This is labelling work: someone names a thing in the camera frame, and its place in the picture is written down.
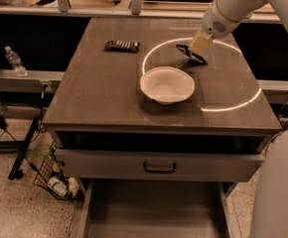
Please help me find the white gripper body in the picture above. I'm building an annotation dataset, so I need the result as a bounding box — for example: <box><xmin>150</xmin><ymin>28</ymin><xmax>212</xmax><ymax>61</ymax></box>
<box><xmin>202</xmin><ymin>0</ymin><xmax>240</xmax><ymax>39</ymax></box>

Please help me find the white paper bowl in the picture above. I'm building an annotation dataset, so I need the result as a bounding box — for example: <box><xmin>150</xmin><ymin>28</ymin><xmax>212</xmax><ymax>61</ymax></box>
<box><xmin>140</xmin><ymin>66</ymin><xmax>195</xmax><ymax>104</ymax></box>

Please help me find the grey side bench left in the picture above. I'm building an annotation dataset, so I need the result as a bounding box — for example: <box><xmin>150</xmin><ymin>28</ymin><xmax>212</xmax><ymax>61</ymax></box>
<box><xmin>0</xmin><ymin>69</ymin><xmax>65</xmax><ymax>93</ymax></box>

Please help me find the blue rxbar blueberry bar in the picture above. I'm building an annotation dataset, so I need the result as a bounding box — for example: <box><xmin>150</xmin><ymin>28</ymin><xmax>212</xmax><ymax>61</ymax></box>
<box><xmin>176</xmin><ymin>44</ymin><xmax>207</xmax><ymax>64</ymax></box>

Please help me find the open bottom drawer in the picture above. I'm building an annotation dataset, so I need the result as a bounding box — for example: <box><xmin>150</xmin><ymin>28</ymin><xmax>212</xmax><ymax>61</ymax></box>
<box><xmin>78</xmin><ymin>179</ymin><xmax>235</xmax><ymax>238</ymax></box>

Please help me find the grey middle drawer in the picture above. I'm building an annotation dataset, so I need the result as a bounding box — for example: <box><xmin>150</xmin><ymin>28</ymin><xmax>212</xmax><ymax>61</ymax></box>
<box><xmin>56</xmin><ymin>149</ymin><xmax>264</xmax><ymax>182</ymax></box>

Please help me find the black drawer handle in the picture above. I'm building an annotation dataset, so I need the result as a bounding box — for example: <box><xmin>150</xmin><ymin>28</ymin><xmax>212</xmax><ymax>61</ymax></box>
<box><xmin>143</xmin><ymin>162</ymin><xmax>177</xmax><ymax>175</ymax></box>

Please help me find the black wire basket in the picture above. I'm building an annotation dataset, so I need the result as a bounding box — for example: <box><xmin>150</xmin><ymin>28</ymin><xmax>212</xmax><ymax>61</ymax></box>
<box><xmin>34</xmin><ymin>145</ymin><xmax>84</xmax><ymax>201</ymax></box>

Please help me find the white can in basket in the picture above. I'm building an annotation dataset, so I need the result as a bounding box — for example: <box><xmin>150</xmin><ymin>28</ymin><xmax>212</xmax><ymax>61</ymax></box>
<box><xmin>47</xmin><ymin>177</ymin><xmax>69</xmax><ymax>197</ymax></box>

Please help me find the clear plastic water bottle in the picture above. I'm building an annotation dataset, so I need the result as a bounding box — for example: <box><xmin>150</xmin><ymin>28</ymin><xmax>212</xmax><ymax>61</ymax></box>
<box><xmin>5</xmin><ymin>46</ymin><xmax>27</xmax><ymax>76</ymax></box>

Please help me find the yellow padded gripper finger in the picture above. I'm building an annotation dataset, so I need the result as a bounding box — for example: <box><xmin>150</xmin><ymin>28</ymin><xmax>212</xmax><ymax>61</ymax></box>
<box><xmin>189</xmin><ymin>29</ymin><xmax>213</xmax><ymax>55</ymax></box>

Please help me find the dark striped snack bar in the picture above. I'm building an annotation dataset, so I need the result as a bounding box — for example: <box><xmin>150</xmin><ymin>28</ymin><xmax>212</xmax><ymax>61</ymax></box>
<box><xmin>104</xmin><ymin>40</ymin><xmax>140</xmax><ymax>53</ymax></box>

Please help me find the black table leg bar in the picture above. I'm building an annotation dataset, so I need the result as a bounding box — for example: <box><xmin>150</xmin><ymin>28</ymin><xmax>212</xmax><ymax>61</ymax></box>
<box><xmin>8</xmin><ymin>117</ymin><xmax>40</xmax><ymax>180</ymax></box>

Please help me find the black power adapter left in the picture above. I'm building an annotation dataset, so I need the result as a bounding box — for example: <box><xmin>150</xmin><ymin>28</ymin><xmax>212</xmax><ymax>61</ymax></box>
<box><xmin>0</xmin><ymin>116</ymin><xmax>8</xmax><ymax>130</ymax></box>

